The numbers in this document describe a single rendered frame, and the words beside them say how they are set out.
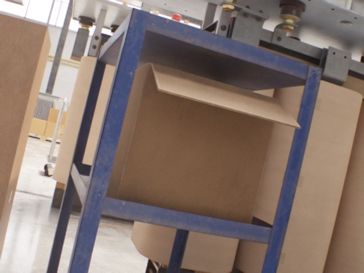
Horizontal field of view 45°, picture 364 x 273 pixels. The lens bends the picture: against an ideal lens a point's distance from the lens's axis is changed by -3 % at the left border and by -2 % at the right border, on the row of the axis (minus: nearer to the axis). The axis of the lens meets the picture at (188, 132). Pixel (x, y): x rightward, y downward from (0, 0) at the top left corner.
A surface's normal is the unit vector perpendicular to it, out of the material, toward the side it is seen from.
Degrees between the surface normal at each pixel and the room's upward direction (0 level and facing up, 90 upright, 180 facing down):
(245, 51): 90
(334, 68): 90
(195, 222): 90
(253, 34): 90
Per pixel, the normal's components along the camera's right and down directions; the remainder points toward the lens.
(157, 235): -0.51, -0.15
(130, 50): 0.29, 0.04
